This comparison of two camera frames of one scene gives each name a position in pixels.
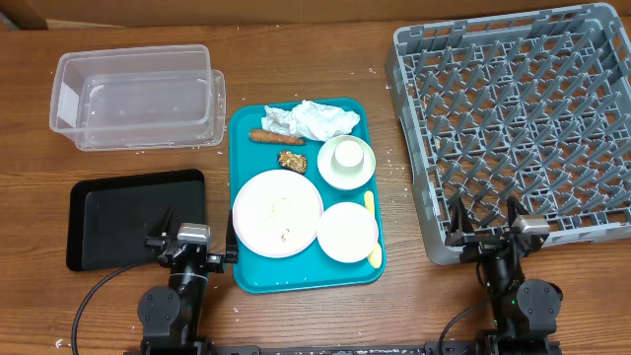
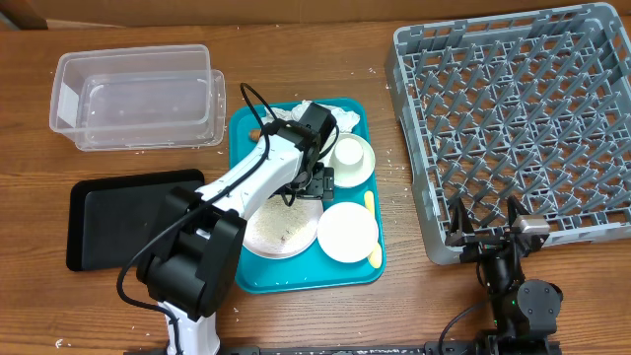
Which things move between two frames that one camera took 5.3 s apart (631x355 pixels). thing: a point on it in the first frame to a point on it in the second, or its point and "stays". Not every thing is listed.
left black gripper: (162, 227) to (322, 183)
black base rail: (390, 348) stays
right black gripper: (460, 233) stays
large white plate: (276, 214) stays
